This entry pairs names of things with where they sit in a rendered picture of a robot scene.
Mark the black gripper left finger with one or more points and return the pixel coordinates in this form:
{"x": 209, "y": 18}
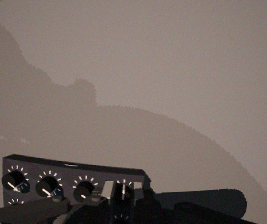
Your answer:
{"x": 58, "y": 208}

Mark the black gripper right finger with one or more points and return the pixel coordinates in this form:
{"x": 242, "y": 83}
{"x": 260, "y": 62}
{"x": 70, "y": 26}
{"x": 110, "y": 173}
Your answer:
{"x": 183, "y": 213}

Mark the dark grey knob box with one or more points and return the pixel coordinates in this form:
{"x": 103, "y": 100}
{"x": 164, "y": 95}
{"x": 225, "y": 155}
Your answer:
{"x": 60, "y": 178}

